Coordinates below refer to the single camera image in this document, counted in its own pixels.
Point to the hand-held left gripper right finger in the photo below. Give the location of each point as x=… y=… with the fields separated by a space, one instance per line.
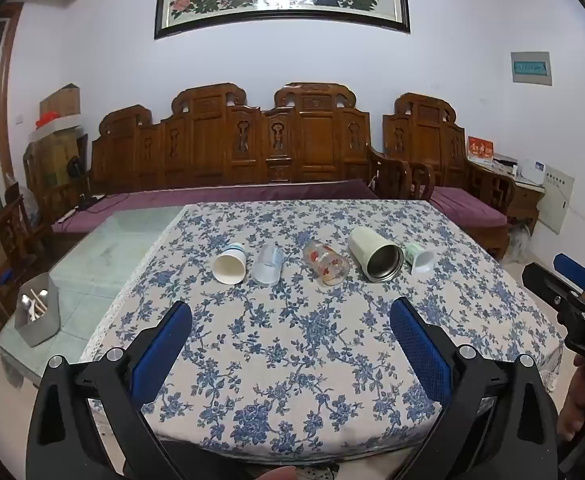
x=420 y=355

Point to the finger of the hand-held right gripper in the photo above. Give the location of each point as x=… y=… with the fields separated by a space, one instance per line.
x=547 y=285
x=573 y=270

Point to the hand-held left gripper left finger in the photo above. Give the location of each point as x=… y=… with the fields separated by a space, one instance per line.
x=162 y=355

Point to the small green white cup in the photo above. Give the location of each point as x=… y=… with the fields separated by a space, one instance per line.
x=419 y=257

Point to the white paper cup blue band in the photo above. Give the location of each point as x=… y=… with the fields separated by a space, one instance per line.
x=230 y=266

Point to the cream steel-lined cup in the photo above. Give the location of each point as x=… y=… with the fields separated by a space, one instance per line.
x=375 y=252

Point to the glass cup red flower print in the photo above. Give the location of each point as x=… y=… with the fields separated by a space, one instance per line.
x=326 y=262

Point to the clear plastic cup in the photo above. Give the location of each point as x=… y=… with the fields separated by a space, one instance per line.
x=268 y=266

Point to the person's left hand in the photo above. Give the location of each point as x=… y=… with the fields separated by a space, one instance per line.
x=275 y=473

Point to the white electrical panel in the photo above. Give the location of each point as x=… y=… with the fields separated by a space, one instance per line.
x=554 y=199

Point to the wooden side table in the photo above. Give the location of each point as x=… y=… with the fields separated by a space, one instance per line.
x=524 y=202

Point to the white carton box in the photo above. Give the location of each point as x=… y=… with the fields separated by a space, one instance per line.
x=533 y=171

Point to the small purple seat cushion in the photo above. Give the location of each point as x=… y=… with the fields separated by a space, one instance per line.
x=469 y=207

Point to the blue floral tablecloth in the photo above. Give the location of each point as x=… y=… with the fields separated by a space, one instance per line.
x=282 y=360

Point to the white printer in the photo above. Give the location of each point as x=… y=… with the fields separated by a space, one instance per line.
x=504 y=165

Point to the grey metal utensil container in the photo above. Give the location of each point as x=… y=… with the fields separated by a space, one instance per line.
x=40 y=322

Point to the wooden chopsticks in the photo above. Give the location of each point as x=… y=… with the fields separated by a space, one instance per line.
x=40 y=297

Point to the white spoon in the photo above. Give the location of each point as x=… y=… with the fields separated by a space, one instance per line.
x=26 y=305

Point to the red gift box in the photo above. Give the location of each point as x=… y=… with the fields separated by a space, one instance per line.
x=480 y=151

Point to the long purple seat cushion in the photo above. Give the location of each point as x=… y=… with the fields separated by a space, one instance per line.
x=232 y=191

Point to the carved wooden armchair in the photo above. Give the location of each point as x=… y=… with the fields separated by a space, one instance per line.
x=432 y=140

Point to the dark wooden chair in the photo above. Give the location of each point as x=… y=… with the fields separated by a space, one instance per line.
x=2 y=260

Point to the black standing fan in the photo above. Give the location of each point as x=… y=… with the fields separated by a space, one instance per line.
x=76 y=166

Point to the large cardboard box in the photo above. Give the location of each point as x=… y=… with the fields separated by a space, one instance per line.
x=52 y=160

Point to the carved wooden sofa bench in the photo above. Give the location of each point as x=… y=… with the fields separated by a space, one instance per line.
x=252 y=145

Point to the red cloth bundle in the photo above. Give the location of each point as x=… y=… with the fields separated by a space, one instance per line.
x=47 y=119

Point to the small cardboard box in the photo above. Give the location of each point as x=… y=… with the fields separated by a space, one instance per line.
x=62 y=100

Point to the grey wall box cover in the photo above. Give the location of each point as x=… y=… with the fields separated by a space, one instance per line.
x=531 y=68

